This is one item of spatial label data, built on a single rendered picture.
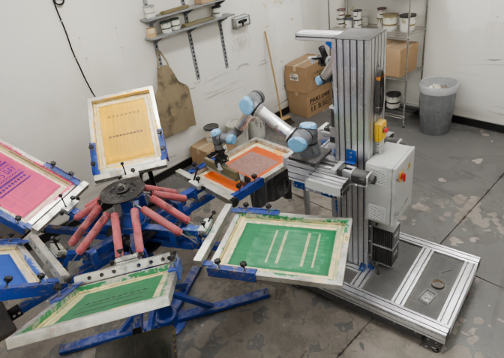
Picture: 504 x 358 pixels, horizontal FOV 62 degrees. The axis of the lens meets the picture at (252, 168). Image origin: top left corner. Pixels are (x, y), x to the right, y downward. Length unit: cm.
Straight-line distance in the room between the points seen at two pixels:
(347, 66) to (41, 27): 299
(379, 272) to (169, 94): 317
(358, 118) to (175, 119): 301
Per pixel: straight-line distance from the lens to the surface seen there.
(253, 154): 367
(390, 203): 298
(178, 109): 531
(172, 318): 357
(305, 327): 345
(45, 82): 466
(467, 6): 587
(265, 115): 278
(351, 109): 283
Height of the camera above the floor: 271
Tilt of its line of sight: 30 degrees down
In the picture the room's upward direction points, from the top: 9 degrees counter-clockwise
